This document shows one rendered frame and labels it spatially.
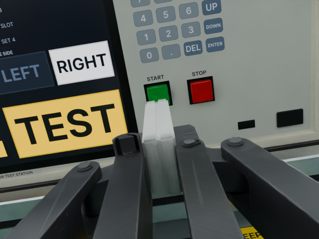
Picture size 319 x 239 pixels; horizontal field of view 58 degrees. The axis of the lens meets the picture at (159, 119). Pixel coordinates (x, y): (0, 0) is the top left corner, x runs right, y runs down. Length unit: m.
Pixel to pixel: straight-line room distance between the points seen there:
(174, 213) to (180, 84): 0.12
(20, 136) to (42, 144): 0.02
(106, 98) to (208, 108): 0.09
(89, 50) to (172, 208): 0.16
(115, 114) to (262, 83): 0.13
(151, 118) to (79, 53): 0.12
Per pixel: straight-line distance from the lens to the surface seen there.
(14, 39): 0.27
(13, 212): 0.30
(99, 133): 0.27
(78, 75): 0.26
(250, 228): 0.27
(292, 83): 0.28
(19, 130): 0.29
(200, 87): 0.25
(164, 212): 0.27
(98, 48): 0.25
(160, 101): 0.19
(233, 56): 0.26
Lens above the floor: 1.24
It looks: 18 degrees down
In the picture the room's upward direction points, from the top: 10 degrees counter-clockwise
